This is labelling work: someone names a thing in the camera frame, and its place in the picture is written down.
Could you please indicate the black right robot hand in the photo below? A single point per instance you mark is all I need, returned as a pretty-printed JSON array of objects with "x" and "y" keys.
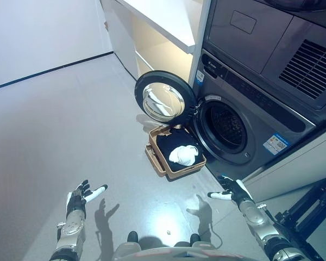
[{"x": 237, "y": 190}]

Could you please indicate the grey robot torso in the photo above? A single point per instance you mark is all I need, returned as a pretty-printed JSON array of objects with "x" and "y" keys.
[{"x": 179, "y": 255}]

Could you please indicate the white garment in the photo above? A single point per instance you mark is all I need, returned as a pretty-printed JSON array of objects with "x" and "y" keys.
[{"x": 184, "y": 155}]

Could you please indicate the grey front-load washing machine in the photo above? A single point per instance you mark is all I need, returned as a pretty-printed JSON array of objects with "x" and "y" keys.
[{"x": 250, "y": 119}]

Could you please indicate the round washing machine door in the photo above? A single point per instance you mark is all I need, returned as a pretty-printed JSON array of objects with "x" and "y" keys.
[{"x": 163, "y": 99}]

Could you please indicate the silver right robot leg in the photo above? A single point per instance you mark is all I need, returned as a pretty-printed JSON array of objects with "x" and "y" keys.
[{"x": 203, "y": 248}]

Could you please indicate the grey dryer unit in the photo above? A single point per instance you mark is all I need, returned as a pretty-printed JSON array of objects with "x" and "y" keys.
[{"x": 271, "y": 43}]

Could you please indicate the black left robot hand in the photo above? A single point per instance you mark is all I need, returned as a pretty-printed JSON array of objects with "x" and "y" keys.
[{"x": 77, "y": 201}]

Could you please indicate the white shelf cabinet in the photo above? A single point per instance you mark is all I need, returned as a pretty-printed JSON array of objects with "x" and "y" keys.
[{"x": 152, "y": 35}]

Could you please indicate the black left robot foot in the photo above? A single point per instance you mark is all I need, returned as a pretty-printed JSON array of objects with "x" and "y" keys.
[{"x": 132, "y": 236}]

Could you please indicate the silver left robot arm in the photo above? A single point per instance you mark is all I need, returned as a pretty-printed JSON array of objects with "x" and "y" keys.
[{"x": 69, "y": 233}]

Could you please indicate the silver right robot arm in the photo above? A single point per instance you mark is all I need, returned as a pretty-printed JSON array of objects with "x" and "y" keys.
[{"x": 269, "y": 231}]

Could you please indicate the dark navy garment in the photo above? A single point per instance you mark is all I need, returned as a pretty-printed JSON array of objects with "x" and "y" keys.
[{"x": 171, "y": 145}]

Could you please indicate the black right robot foot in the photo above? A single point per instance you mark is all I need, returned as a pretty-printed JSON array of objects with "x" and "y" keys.
[{"x": 195, "y": 237}]

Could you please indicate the blue white info sticker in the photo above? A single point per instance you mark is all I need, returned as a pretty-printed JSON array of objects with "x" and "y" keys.
[{"x": 276, "y": 143}]

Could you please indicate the blue energy label sticker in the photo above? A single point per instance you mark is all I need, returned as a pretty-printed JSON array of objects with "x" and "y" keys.
[{"x": 200, "y": 76}]

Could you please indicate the black metal frame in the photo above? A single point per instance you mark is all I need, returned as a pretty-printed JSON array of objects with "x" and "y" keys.
[{"x": 307, "y": 209}]

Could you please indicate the black robot foot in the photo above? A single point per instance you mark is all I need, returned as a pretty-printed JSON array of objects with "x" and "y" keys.
[
  {"x": 195, "y": 237},
  {"x": 132, "y": 236}
]

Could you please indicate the brown wicker laundry basket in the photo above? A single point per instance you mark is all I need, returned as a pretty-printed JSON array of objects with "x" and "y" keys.
[{"x": 163, "y": 163}]

